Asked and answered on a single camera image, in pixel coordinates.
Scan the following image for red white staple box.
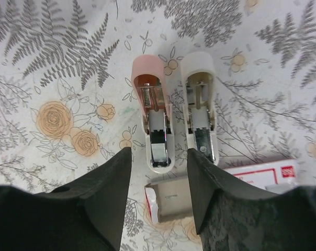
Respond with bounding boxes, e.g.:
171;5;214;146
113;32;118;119
144;158;299;224

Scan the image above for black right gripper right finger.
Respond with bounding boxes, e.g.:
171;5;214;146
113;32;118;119
187;149;316;250

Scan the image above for pink small object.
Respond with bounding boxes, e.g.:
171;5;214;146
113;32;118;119
131;54;175;174

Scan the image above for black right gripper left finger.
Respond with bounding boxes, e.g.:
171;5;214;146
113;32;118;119
0;147;132;250

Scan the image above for floral patterned table mat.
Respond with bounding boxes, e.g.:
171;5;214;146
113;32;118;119
0;1;316;250

